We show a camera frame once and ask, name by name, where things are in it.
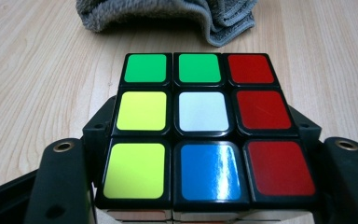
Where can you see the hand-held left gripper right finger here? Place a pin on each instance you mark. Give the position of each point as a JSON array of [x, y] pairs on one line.
[[307, 130]]

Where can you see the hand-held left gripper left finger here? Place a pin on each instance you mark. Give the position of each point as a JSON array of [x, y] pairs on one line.
[[99, 137]]

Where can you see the multicoloured puzzle cube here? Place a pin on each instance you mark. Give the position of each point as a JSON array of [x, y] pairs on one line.
[[202, 124]]

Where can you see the grey fluffy cloth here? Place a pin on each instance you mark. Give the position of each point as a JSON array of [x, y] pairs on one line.
[[223, 21]]

